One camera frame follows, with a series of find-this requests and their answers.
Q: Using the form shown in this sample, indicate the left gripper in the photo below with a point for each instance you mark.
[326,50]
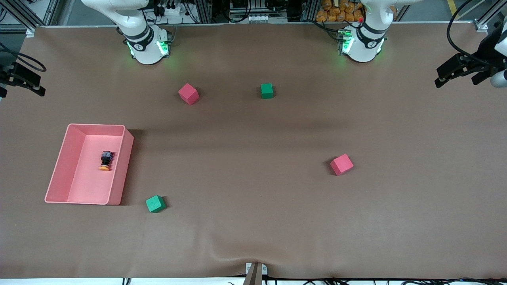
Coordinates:
[484,51]

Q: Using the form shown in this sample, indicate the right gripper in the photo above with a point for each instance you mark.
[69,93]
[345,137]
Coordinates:
[16,76]

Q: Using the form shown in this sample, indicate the orange capped push button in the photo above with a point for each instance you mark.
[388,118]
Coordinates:
[105,159]

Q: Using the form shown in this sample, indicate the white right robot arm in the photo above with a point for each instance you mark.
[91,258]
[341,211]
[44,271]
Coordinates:
[146,49]

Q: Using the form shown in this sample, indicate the pink plastic bin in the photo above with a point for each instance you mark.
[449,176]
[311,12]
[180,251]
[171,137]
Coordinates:
[63,170]

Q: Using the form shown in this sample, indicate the orange packaged goods pile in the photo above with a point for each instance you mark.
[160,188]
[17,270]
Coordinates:
[336,12]

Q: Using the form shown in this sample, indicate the pink foam cube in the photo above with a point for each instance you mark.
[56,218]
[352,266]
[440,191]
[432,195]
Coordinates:
[341,164]
[188,94]

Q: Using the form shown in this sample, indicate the white power strip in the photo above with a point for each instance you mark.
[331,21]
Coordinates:
[170,10]

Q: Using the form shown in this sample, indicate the green foam cube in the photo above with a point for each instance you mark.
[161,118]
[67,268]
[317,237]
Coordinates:
[155,204]
[267,91]

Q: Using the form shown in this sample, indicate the white terminal block row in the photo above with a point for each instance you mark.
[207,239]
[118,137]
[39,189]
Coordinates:
[259,18]

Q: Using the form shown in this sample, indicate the aluminium frame profile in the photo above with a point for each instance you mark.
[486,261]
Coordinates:
[491,14]
[308,10]
[204,10]
[23,16]

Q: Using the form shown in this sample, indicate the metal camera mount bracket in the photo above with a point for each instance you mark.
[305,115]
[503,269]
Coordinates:
[255,273]

